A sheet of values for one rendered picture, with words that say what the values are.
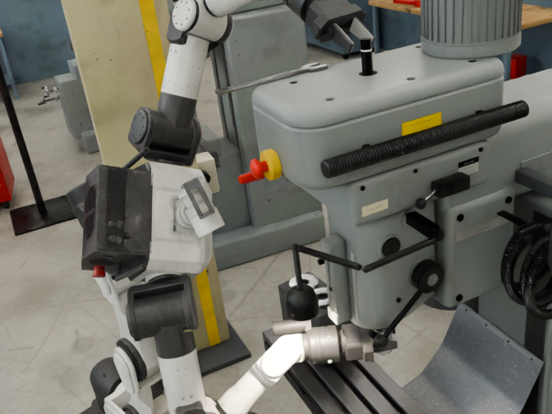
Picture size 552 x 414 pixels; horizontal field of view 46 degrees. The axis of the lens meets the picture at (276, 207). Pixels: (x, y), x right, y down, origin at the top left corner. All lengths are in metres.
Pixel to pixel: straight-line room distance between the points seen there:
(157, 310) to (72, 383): 2.28
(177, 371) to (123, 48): 1.71
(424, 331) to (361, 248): 2.30
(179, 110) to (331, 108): 0.53
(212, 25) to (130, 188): 0.42
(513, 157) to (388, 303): 0.41
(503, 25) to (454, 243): 0.45
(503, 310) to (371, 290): 0.53
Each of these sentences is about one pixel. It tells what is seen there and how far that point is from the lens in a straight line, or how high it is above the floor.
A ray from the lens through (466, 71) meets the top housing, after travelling 1.30.
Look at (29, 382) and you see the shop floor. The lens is 3.85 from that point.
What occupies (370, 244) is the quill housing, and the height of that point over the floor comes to 1.56.
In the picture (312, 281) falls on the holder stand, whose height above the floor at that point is 1.14.
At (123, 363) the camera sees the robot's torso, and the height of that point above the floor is 1.04.
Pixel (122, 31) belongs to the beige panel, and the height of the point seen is 1.75.
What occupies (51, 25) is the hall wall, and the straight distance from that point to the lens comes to 10.23.
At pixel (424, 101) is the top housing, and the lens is 1.25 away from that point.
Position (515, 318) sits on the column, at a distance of 1.82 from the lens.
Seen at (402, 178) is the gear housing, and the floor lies 1.71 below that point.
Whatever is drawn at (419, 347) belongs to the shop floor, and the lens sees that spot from 3.53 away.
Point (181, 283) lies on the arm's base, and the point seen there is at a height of 1.45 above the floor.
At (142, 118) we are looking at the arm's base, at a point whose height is 1.79.
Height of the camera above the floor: 2.25
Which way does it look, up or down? 27 degrees down
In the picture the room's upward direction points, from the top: 8 degrees counter-clockwise
